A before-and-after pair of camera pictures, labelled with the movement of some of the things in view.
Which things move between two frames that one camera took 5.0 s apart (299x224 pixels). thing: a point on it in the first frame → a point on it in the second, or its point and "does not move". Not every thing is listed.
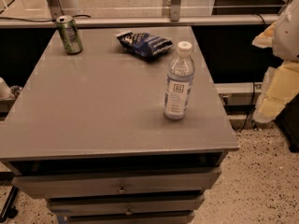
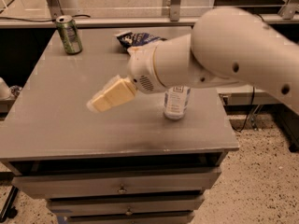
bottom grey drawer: (129, 217) does not move
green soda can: (71, 37) does not move
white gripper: (288, 35) → (141, 68)
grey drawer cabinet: (88, 132) does not move
